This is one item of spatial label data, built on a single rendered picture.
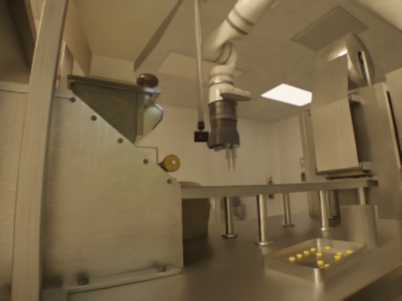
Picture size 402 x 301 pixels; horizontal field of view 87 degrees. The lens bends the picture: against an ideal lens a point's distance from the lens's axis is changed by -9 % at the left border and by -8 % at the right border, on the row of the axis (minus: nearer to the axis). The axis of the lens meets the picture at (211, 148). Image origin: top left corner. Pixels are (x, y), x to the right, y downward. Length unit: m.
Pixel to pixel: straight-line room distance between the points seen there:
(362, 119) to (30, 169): 1.10
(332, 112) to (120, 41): 0.89
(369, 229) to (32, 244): 0.60
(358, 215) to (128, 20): 0.66
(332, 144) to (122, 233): 0.92
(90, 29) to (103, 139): 0.25
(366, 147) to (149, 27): 0.92
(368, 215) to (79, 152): 0.59
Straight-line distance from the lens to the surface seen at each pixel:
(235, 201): 4.48
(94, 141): 0.44
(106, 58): 0.57
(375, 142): 1.10
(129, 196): 0.44
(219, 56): 0.68
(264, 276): 0.42
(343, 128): 1.10
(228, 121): 0.60
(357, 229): 0.61
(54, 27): 0.43
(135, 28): 0.59
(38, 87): 0.39
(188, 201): 0.75
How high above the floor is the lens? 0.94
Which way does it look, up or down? 11 degrees up
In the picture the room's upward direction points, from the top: 2 degrees counter-clockwise
